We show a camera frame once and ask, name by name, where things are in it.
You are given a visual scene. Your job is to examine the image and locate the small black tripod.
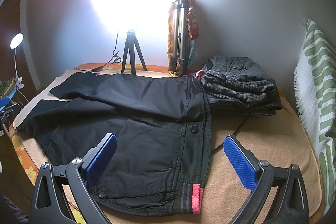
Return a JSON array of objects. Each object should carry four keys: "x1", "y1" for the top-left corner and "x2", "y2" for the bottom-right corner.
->
[{"x1": 121, "y1": 30, "x2": 147, "y2": 75}]

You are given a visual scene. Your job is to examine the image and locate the black pants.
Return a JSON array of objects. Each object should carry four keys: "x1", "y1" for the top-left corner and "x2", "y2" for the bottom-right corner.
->
[{"x1": 14, "y1": 72, "x2": 212, "y2": 217}]

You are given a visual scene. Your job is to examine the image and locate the folded silver tripod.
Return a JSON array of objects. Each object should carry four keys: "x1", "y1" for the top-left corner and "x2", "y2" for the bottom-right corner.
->
[{"x1": 169, "y1": 0, "x2": 189, "y2": 76}]

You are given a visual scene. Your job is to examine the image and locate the orange floral bed sheet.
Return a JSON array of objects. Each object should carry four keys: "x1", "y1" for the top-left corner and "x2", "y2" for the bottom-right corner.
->
[{"x1": 7, "y1": 62, "x2": 325, "y2": 224}]

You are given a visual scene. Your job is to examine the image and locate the beige bed blanket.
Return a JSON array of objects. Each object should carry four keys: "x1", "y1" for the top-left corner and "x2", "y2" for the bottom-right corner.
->
[{"x1": 8, "y1": 66, "x2": 324, "y2": 224}]

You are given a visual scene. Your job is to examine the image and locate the folded grey clothes stack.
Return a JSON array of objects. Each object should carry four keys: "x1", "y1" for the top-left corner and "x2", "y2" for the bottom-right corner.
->
[{"x1": 195, "y1": 56, "x2": 282, "y2": 116}]

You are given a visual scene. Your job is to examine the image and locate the white clip desk lamp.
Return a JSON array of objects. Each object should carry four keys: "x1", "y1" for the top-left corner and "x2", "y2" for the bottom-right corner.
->
[{"x1": 10, "y1": 33, "x2": 24, "y2": 89}]

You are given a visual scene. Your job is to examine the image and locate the black power cable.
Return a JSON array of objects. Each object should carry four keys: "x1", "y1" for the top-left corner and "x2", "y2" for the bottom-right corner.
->
[{"x1": 74, "y1": 31, "x2": 123, "y2": 73}]

